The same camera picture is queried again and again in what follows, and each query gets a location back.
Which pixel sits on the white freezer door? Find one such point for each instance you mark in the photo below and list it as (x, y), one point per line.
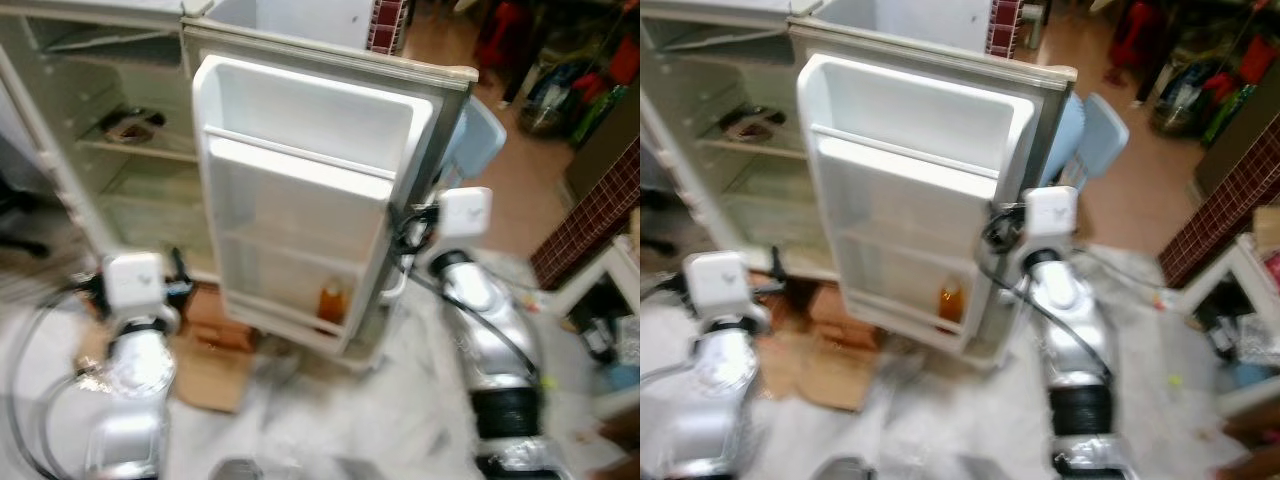
(900, 22)
(290, 22)

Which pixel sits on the brown cardboard sheet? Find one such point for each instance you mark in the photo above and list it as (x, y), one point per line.
(215, 360)
(830, 360)

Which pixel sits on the light blue plastic chair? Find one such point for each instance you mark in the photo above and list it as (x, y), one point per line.
(478, 140)
(1095, 140)

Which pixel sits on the orange liquid white-capped bottle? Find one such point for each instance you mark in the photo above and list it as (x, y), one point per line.
(333, 308)
(951, 308)

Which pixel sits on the red tiled counter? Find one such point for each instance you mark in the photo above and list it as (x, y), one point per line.
(1225, 200)
(590, 220)

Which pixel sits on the white low shelf unit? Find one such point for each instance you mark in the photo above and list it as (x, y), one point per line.
(600, 320)
(1240, 320)

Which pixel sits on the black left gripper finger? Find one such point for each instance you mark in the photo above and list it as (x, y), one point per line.
(776, 264)
(180, 265)

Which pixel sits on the white fridge door shelf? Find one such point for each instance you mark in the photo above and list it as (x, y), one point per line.
(890, 315)
(900, 165)
(300, 170)
(270, 315)

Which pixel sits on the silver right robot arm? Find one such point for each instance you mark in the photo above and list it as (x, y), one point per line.
(1075, 330)
(490, 330)

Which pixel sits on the red hanging garment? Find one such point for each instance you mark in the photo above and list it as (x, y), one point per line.
(500, 35)
(1130, 40)

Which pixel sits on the grey robot right leg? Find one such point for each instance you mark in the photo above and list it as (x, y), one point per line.
(985, 470)
(362, 470)

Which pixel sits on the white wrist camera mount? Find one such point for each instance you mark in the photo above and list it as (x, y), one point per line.
(465, 212)
(133, 285)
(717, 287)
(1052, 212)

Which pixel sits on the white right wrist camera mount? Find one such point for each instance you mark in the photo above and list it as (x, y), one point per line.
(1052, 212)
(465, 212)

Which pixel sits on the beige fridge cabinet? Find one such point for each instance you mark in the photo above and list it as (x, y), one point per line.
(740, 190)
(120, 190)

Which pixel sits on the grey robot leg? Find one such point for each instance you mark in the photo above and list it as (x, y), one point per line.
(240, 470)
(362, 470)
(985, 470)
(850, 470)

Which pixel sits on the round metal pot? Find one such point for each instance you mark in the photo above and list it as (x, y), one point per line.
(1175, 115)
(550, 115)

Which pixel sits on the grey robot left leg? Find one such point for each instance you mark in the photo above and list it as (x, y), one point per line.
(850, 470)
(240, 470)

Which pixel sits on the beige fridge door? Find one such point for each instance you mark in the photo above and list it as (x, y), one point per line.
(900, 105)
(300, 110)

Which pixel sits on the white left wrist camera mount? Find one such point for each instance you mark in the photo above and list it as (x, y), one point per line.
(133, 285)
(717, 287)

